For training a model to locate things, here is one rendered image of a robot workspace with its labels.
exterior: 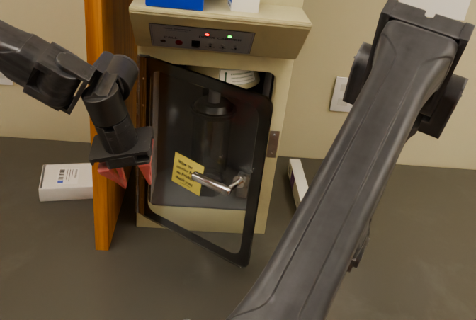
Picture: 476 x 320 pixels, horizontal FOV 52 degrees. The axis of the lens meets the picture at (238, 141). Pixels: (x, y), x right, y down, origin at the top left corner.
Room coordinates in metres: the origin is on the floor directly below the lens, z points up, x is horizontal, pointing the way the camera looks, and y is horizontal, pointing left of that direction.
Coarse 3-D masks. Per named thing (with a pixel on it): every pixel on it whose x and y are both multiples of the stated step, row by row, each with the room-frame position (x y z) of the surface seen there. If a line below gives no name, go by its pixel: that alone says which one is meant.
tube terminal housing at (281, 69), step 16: (272, 0) 0.96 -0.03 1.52; (288, 0) 0.97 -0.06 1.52; (144, 48) 0.94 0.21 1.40; (160, 48) 0.94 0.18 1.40; (192, 64) 0.95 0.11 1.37; (208, 64) 0.95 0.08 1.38; (224, 64) 0.96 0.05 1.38; (240, 64) 0.96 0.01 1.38; (256, 64) 0.96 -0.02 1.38; (272, 64) 0.97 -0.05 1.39; (288, 64) 0.97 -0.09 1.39; (288, 80) 0.97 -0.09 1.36; (272, 96) 0.99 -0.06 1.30; (272, 128) 0.97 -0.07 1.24; (272, 160) 0.97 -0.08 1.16; (272, 176) 0.97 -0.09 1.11; (144, 224) 0.94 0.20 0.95; (256, 224) 0.97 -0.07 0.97
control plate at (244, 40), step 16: (160, 32) 0.87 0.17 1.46; (176, 32) 0.87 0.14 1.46; (192, 32) 0.87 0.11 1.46; (208, 32) 0.87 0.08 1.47; (224, 32) 0.87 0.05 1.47; (240, 32) 0.87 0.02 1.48; (192, 48) 0.92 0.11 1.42; (208, 48) 0.91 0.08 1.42; (224, 48) 0.91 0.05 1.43; (240, 48) 0.91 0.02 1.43
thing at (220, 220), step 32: (160, 64) 0.90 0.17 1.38; (160, 96) 0.90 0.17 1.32; (192, 96) 0.86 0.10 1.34; (224, 96) 0.83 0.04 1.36; (256, 96) 0.79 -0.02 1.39; (160, 128) 0.90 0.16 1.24; (192, 128) 0.86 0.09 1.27; (224, 128) 0.82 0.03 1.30; (256, 128) 0.79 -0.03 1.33; (160, 160) 0.90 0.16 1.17; (192, 160) 0.86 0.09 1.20; (224, 160) 0.82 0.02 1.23; (256, 160) 0.78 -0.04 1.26; (160, 192) 0.89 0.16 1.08; (192, 192) 0.85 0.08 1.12; (256, 192) 0.78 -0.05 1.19; (160, 224) 0.89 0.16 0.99; (192, 224) 0.85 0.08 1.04; (224, 224) 0.81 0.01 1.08; (224, 256) 0.81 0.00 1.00
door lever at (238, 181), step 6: (192, 174) 0.80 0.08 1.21; (198, 174) 0.79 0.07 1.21; (198, 180) 0.79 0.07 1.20; (204, 180) 0.78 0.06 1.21; (210, 180) 0.78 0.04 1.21; (234, 180) 0.80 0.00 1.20; (240, 180) 0.79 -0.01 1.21; (210, 186) 0.77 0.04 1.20; (216, 186) 0.77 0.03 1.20; (222, 186) 0.76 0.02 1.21; (228, 186) 0.77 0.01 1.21; (234, 186) 0.78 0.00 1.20; (240, 186) 0.79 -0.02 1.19; (222, 192) 0.75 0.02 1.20; (228, 192) 0.75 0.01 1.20
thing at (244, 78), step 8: (200, 72) 0.99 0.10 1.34; (208, 72) 0.98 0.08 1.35; (216, 72) 0.98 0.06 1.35; (224, 72) 0.98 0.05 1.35; (232, 72) 0.99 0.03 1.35; (240, 72) 1.00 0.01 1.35; (248, 72) 1.01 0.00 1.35; (256, 72) 1.04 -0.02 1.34; (224, 80) 0.98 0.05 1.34; (232, 80) 0.98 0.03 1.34; (240, 80) 0.99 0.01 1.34; (248, 80) 1.00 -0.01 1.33; (256, 80) 1.03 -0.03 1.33
